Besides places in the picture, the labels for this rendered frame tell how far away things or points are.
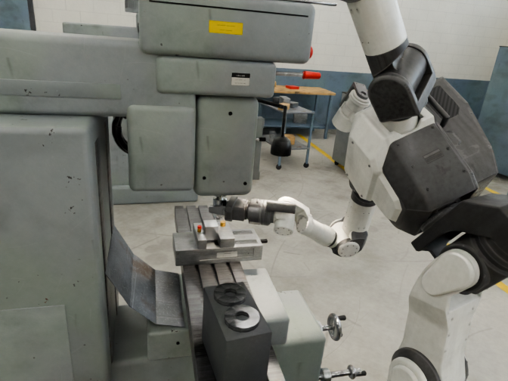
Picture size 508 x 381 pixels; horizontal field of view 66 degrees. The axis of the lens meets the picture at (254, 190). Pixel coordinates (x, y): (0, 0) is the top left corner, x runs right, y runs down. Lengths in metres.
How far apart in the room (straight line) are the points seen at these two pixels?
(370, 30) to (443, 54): 8.99
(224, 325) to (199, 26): 0.76
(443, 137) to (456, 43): 9.01
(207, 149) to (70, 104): 0.38
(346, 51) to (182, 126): 7.61
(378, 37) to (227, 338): 0.74
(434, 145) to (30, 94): 1.00
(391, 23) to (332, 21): 7.59
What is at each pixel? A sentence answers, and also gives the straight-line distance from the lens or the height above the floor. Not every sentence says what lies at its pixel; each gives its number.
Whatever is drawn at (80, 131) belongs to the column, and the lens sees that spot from 1.05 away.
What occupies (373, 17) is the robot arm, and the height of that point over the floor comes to 1.85.
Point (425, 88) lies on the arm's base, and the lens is 0.98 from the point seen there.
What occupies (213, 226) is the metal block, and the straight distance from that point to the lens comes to 1.57.
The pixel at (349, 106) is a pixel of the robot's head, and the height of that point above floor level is 1.63.
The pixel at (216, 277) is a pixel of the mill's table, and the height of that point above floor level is 0.93.
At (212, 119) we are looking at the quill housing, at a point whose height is 1.56.
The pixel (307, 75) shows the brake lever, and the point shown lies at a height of 1.70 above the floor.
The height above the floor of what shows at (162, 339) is 0.83.
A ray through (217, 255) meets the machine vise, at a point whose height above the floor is 0.97.
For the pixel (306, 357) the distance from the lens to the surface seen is 1.67.
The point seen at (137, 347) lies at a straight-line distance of 1.56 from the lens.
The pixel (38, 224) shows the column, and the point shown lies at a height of 1.30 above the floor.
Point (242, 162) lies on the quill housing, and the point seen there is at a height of 1.43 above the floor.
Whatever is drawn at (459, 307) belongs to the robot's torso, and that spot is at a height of 1.24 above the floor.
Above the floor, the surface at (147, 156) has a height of 1.45.
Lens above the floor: 1.80
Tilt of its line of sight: 22 degrees down
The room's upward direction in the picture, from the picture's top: 5 degrees clockwise
